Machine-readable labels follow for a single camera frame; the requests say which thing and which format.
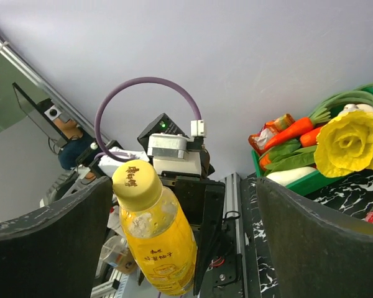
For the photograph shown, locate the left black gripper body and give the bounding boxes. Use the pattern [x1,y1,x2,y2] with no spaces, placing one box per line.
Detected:
[160,176,226,295]

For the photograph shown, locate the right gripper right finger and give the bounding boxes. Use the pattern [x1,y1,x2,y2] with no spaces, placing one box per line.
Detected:
[256,178,373,297]

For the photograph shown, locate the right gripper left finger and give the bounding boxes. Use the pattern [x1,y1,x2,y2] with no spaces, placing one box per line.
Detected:
[0,177,113,297]

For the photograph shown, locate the yellow juice bottle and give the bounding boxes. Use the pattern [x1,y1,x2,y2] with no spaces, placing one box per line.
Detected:
[111,160,198,296]

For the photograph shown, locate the yellow bottle cap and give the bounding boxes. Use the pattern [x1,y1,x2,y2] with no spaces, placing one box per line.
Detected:
[112,160,162,212]

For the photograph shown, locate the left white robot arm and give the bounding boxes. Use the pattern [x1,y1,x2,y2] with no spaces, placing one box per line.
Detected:
[108,114,226,296]

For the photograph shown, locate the green plastic basket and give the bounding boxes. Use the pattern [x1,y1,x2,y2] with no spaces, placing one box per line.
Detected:
[252,83,373,195]

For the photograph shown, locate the colourful snack packet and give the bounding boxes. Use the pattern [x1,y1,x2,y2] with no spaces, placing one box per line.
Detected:
[248,114,295,155]

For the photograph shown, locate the green toy leafy vegetable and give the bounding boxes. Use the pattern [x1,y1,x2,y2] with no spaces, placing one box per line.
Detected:
[259,139,317,175]

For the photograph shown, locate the person in background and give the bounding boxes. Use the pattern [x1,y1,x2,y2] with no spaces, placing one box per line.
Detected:
[37,99,97,181]

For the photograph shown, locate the orange toy carrot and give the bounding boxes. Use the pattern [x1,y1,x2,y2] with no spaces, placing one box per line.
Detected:
[264,117,315,151]
[300,127,322,147]

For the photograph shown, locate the yellow toy cabbage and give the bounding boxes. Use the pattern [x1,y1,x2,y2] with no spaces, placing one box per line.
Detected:
[314,109,373,178]

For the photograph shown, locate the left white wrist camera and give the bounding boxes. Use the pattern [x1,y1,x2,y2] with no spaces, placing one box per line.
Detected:
[146,114,212,179]

